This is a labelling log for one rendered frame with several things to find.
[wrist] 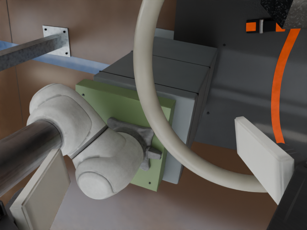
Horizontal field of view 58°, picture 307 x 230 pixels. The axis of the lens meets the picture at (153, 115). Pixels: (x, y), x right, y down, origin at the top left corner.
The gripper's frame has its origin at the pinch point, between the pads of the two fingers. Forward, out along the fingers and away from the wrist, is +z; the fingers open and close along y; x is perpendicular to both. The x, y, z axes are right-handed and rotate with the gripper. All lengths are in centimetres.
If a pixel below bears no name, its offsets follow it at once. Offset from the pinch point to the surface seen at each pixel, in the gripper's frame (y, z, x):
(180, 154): 3.9, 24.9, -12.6
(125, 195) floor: -37, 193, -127
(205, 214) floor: 28, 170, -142
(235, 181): 13.0, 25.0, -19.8
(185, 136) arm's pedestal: 11, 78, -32
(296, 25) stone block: 53, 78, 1
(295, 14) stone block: 51, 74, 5
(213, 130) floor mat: 38, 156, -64
